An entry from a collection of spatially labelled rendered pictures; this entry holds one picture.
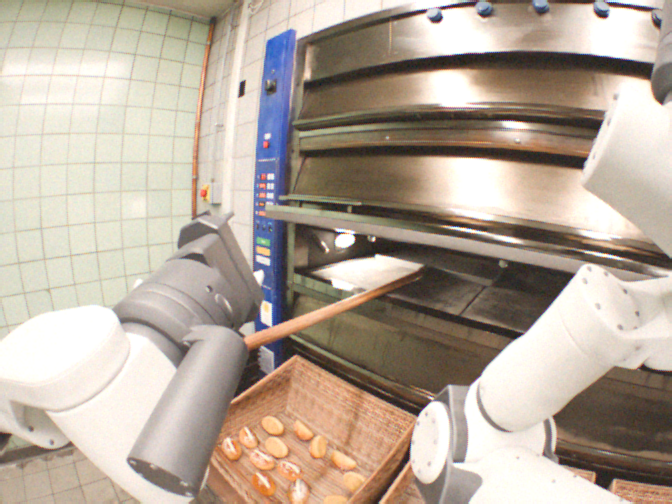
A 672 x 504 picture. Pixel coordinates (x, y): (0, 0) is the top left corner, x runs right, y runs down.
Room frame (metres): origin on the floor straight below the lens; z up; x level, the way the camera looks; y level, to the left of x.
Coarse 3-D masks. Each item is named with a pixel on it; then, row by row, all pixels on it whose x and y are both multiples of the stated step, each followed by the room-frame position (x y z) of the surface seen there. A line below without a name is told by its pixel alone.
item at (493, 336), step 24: (312, 288) 1.00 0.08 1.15; (336, 288) 0.93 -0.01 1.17; (360, 288) 0.93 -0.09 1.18; (384, 312) 0.82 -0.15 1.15; (408, 312) 0.77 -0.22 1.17; (432, 312) 0.75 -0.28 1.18; (456, 336) 0.67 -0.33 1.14; (480, 336) 0.63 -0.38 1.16; (504, 336) 0.59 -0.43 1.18; (648, 384) 0.31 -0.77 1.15
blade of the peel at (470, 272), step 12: (396, 252) 1.51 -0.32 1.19; (408, 252) 1.57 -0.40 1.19; (396, 264) 1.28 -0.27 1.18; (408, 264) 1.25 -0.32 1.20; (420, 264) 1.21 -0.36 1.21; (432, 264) 1.32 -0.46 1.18; (444, 264) 1.33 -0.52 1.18; (456, 264) 1.35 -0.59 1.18; (468, 264) 1.36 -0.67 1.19; (456, 276) 1.10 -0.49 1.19; (468, 276) 1.07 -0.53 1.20; (480, 276) 1.14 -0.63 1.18; (492, 276) 1.15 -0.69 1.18
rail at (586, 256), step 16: (272, 208) 0.93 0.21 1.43; (288, 208) 0.88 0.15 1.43; (304, 208) 0.84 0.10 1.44; (384, 224) 0.67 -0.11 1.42; (400, 224) 0.65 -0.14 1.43; (416, 224) 0.62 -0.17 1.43; (432, 224) 0.60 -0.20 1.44; (480, 240) 0.53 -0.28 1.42; (496, 240) 0.51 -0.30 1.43; (512, 240) 0.49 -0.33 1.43; (528, 240) 0.47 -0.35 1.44; (560, 256) 0.43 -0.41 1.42; (576, 256) 0.41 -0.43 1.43; (592, 256) 0.39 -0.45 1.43; (608, 256) 0.37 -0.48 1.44; (640, 272) 0.32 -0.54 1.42; (656, 272) 0.30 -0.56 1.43
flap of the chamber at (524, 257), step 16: (304, 224) 0.97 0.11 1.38; (320, 224) 0.79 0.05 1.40; (336, 224) 0.76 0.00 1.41; (352, 224) 0.72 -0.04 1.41; (368, 224) 0.70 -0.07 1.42; (400, 240) 0.69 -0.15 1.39; (416, 240) 0.61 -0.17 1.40; (432, 240) 0.59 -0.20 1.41; (448, 240) 0.57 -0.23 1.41; (464, 240) 0.55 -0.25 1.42; (496, 256) 0.50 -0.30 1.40; (512, 256) 0.48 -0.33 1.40; (528, 256) 0.46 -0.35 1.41; (544, 256) 0.45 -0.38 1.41; (560, 272) 0.55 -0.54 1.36; (576, 272) 0.40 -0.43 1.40; (624, 272) 0.34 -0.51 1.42
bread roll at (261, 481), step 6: (258, 474) 0.58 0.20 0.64; (264, 474) 0.58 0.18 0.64; (252, 480) 0.56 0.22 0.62; (258, 480) 0.55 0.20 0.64; (264, 480) 0.55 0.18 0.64; (270, 480) 0.56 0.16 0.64; (258, 486) 0.53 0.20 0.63; (264, 486) 0.53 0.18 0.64; (270, 486) 0.54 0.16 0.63; (264, 492) 0.52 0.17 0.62; (270, 492) 0.52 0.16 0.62
